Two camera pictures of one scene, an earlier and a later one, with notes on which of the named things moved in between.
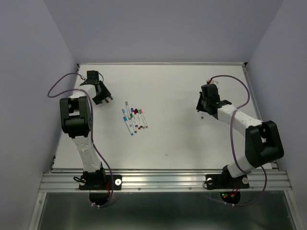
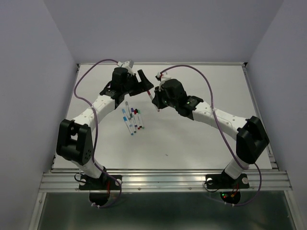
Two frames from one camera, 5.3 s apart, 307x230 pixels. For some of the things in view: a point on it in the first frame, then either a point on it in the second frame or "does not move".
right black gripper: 199,103 → 158,98
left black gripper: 102,93 → 135,84
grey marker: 127,107 does not move
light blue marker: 125,114 does not move
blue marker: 125,119 does not move
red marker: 136,119 does not move
